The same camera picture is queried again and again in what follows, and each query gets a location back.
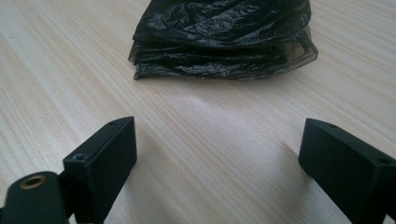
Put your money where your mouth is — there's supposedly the black plastic garbage bag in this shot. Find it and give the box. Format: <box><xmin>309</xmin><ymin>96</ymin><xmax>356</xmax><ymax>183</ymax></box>
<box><xmin>128</xmin><ymin>0</ymin><xmax>319</xmax><ymax>81</ymax></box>

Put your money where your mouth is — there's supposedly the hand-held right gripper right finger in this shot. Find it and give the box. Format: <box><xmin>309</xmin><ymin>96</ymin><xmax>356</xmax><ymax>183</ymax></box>
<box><xmin>298</xmin><ymin>118</ymin><xmax>396</xmax><ymax>224</ymax></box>

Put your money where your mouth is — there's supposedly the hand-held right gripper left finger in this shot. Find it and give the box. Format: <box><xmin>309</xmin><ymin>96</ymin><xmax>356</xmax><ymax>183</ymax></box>
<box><xmin>59</xmin><ymin>116</ymin><xmax>138</xmax><ymax>224</ymax></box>

